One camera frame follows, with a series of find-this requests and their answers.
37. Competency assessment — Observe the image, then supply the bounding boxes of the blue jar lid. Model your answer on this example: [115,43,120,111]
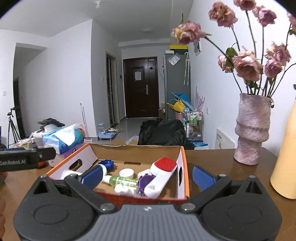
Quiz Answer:
[99,159,114,172]

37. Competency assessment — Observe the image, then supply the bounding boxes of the clear glass cup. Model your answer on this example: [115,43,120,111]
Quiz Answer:
[32,135,44,149]

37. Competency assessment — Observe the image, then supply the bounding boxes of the black bag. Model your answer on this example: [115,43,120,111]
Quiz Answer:
[137,119,195,150]

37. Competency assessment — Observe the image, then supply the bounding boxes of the orange cardboard box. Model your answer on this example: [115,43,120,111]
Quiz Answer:
[47,144,190,207]

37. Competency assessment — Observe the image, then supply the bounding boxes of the white rectangular container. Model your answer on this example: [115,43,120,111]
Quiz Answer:
[60,170,82,180]

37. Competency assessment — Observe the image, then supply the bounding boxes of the yellow thermos jug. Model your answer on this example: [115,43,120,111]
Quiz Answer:
[270,101,296,200]

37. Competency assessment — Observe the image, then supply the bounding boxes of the green spray bottle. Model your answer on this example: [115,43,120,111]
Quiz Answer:
[102,175,138,188]

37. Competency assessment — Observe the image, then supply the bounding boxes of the white ribbed bottle cap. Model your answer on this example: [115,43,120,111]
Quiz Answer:
[119,168,134,179]

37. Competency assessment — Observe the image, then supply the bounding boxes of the red white lint brush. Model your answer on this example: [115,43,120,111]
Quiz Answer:
[144,157,177,199]

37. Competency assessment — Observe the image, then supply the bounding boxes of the dark wooden door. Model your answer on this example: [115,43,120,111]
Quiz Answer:
[123,57,159,118]

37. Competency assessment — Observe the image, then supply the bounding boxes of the dried pink roses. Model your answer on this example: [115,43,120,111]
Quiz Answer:
[172,1,295,98]

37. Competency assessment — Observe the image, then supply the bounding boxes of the camera tripod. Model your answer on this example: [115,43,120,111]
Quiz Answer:
[7,107,20,148]

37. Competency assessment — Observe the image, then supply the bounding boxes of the metal trolley rack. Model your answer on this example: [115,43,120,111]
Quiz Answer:
[184,111,204,141]

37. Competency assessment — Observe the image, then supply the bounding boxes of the blue tissue pack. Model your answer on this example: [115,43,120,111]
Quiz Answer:
[43,123,85,154]

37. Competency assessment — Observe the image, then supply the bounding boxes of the pink textured vase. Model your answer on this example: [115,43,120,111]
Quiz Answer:
[234,93,273,166]

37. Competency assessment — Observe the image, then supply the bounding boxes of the white spray bottle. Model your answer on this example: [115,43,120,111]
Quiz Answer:
[114,184,138,197]

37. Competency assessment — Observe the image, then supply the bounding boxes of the grey refrigerator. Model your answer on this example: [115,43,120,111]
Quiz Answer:
[163,53,191,120]

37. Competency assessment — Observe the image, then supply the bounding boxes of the purple jar lid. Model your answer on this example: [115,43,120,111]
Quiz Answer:
[137,174,155,196]

